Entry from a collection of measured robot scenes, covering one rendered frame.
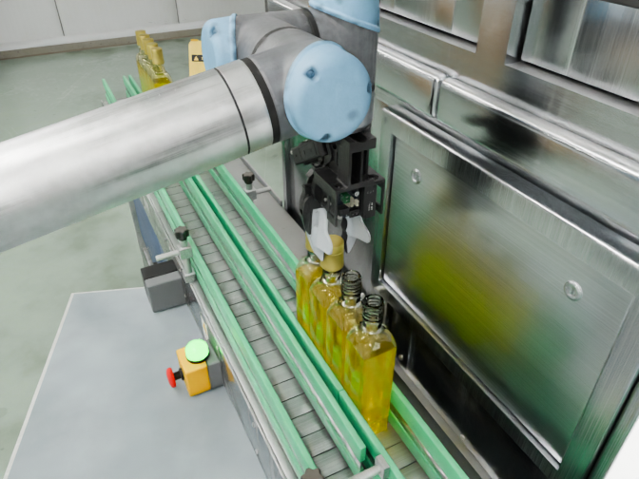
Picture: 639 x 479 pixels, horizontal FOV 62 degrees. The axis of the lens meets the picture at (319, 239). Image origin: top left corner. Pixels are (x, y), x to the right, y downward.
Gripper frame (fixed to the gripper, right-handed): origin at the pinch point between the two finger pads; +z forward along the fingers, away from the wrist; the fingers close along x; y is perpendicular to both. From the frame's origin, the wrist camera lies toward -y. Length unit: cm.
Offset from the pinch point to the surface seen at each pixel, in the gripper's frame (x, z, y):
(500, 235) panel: 12.9, -9.3, 18.6
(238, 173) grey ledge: 11, 28, -78
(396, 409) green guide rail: 3.4, 21.9, 15.2
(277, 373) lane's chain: -8.5, 27.6, -4.0
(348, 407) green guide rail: -4.0, 19.5, 13.2
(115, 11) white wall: 47, 82, -575
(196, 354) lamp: -19.5, 30.9, -17.9
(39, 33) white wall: -30, 95, -574
